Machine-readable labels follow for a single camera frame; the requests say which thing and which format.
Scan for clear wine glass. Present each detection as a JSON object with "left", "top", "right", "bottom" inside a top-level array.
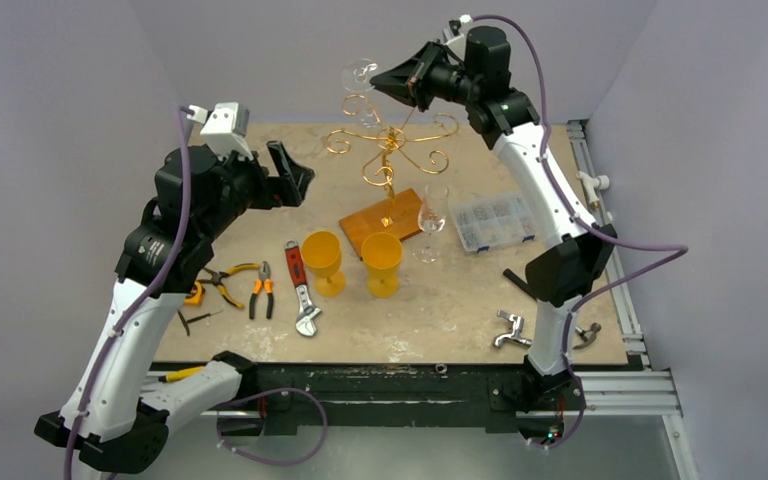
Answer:
[
  {"left": 341, "top": 58, "right": 381, "bottom": 130},
  {"left": 413, "top": 182, "right": 449, "bottom": 264}
]

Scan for black table front rail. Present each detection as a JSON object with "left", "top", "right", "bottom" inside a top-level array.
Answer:
[{"left": 208, "top": 361, "right": 586, "bottom": 442}]

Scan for yellow tape measure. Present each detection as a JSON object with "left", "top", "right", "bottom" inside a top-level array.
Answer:
[{"left": 184, "top": 281, "right": 205, "bottom": 307}]

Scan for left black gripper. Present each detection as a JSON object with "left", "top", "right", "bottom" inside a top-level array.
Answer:
[{"left": 199, "top": 139, "right": 312, "bottom": 240}]

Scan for clear plastic screw box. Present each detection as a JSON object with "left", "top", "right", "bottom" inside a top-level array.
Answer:
[{"left": 450, "top": 191, "right": 536, "bottom": 254}]

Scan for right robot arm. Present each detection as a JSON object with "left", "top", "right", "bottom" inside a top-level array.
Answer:
[{"left": 370, "top": 26, "right": 616, "bottom": 408}]

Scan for black handled hammer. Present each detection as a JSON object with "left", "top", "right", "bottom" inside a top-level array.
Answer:
[{"left": 502, "top": 269, "right": 602, "bottom": 349}]

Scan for red adjustable wrench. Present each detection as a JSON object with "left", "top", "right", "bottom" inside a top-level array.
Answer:
[{"left": 284, "top": 240, "right": 322, "bottom": 337}]

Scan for yellow handled screwdriver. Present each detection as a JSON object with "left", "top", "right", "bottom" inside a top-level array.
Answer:
[{"left": 145, "top": 366, "right": 204, "bottom": 384}]

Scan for chrome faucet tap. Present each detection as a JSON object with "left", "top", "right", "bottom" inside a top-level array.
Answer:
[{"left": 493, "top": 310, "right": 533, "bottom": 348}]

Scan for purple loop cable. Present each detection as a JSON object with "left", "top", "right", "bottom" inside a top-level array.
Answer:
[{"left": 216, "top": 387, "right": 329, "bottom": 467}]

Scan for white pipe tee fitting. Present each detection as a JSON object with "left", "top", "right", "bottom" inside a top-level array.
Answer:
[{"left": 576, "top": 171, "right": 610, "bottom": 210}]

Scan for orange black pliers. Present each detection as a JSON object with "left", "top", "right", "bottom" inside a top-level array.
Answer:
[{"left": 248, "top": 261, "right": 274, "bottom": 320}]

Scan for small black hex key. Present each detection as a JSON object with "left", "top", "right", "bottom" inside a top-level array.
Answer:
[{"left": 176, "top": 309, "right": 223, "bottom": 337}]

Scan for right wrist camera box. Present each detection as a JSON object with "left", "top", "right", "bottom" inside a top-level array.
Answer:
[{"left": 442, "top": 14, "right": 473, "bottom": 51}]

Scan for yellow wine glass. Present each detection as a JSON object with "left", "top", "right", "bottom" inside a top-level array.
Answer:
[
  {"left": 361, "top": 232, "right": 403, "bottom": 298},
  {"left": 301, "top": 231, "right": 346, "bottom": 297}
]

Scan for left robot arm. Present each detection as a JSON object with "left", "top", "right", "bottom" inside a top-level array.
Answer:
[{"left": 34, "top": 141, "right": 315, "bottom": 479}]

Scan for wooden rack base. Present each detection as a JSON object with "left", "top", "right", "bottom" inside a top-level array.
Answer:
[{"left": 339, "top": 189, "right": 422, "bottom": 258}]

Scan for yellow long nose pliers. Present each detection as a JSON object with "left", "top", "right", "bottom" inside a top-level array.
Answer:
[{"left": 197, "top": 263, "right": 260, "bottom": 310}]

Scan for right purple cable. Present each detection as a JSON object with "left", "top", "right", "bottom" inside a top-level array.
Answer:
[{"left": 470, "top": 14, "right": 690, "bottom": 372}]

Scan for aluminium frame rail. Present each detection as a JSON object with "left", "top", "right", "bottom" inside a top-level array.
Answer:
[{"left": 566, "top": 121, "right": 682, "bottom": 417}]

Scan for gold wire wine glass rack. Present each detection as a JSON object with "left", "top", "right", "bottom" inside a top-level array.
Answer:
[{"left": 325, "top": 108, "right": 460, "bottom": 201}]

